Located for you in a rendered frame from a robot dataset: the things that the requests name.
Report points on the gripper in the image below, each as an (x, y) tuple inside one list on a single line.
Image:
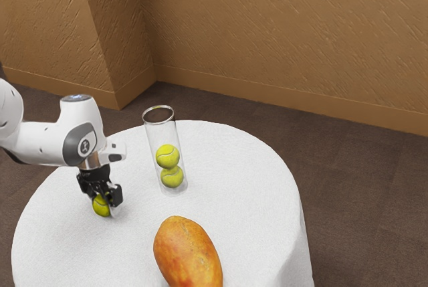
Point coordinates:
[(94, 176)]

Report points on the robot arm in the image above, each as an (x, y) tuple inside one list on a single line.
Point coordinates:
[(40, 141)]

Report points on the yellow-green tennis ball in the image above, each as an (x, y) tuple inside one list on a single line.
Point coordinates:
[(168, 156), (101, 206), (172, 176)]

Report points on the clear plastic tube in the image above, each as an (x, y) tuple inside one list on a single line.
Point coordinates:
[(167, 140)]

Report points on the orange-red mango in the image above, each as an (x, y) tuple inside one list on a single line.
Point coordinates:
[(189, 255)]

